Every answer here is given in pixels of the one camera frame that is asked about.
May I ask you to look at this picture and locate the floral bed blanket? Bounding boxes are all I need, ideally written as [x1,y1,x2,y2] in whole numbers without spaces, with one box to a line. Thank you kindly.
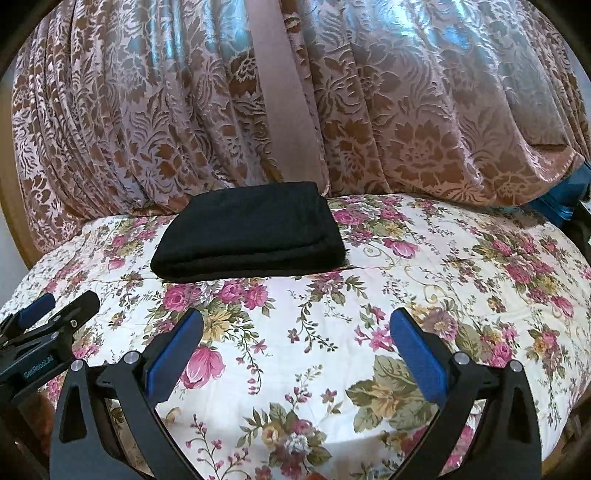
[0,193,591,480]

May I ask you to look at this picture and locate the blue bag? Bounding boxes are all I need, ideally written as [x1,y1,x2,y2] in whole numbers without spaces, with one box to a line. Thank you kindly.
[526,161,591,228]

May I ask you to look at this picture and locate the brown floral curtain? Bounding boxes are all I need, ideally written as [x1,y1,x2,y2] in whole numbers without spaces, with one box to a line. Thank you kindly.
[8,0,588,260]

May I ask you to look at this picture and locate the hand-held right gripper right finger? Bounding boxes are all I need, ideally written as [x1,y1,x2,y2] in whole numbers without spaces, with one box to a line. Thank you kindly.
[389,307,544,480]

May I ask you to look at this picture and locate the black pants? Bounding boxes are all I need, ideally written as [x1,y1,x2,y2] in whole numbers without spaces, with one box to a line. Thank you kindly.
[151,181,349,284]

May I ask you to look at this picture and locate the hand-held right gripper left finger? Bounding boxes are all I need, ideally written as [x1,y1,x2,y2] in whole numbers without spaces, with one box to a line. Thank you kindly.
[48,308,219,480]

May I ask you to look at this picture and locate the wooden frame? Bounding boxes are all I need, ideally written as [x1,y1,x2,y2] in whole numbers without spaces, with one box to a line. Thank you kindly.
[0,78,43,271]

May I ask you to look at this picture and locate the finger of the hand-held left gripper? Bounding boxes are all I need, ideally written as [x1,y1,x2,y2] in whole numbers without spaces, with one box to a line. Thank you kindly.
[0,291,101,365]
[0,293,57,337]

